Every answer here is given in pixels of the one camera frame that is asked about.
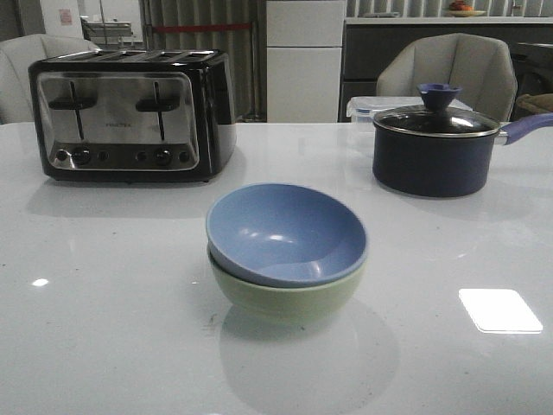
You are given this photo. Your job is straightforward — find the blue bowl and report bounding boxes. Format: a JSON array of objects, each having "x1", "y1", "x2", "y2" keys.
[{"x1": 206, "y1": 183, "x2": 369, "y2": 288}]

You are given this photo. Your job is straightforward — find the green bowl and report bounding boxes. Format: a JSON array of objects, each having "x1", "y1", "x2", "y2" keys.
[{"x1": 207, "y1": 247, "x2": 367, "y2": 325}]

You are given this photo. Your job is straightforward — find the clear plastic container blue lid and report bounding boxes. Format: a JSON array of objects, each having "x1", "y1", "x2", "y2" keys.
[{"x1": 346, "y1": 95, "x2": 472, "y2": 125}]

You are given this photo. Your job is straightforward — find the dark blue saucepan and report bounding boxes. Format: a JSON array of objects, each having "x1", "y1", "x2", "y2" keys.
[{"x1": 372, "y1": 113, "x2": 552, "y2": 198}]

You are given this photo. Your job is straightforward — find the white refrigerator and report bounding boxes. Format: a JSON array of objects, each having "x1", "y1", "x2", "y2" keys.
[{"x1": 266, "y1": 1, "x2": 346, "y2": 123}]

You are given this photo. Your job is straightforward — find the black and silver toaster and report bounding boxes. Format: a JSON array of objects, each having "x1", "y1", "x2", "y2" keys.
[{"x1": 29, "y1": 49, "x2": 236, "y2": 182}]

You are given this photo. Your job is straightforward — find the glass pot lid blue knob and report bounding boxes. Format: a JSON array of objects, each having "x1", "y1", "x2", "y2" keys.
[{"x1": 373, "y1": 83, "x2": 500, "y2": 138}]

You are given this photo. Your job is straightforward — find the red barrier belt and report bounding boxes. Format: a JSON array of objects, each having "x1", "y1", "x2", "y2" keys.
[{"x1": 152, "y1": 22, "x2": 252, "y2": 34}]

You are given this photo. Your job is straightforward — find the grey counter cabinet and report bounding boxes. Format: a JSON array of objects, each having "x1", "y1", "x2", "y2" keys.
[{"x1": 338, "y1": 16, "x2": 552, "y2": 122}]

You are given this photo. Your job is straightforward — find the beige chair right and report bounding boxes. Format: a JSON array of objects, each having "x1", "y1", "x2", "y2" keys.
[{"x1": 376, "y1": 33, "x2": 518, "y2": 121}]

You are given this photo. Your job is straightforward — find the beige chair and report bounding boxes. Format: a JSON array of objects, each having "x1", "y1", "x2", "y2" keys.
[
  {"x1": 1, "y1": 34, "x2": 99, "y2": 124},
  {"x1": 376, "y1": 33, "x2": 518, "y2": 121}
]

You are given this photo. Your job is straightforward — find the fruit plate on counter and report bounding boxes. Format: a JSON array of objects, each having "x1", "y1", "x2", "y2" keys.
[{"x1": 445, "y1": 0, "x2": 486, "y2": 17}]

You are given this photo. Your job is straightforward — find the beige chair left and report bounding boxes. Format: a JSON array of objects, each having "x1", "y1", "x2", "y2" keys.
[{"x1": 1, "y1": 34, "x2": 99, "y2": 124}]

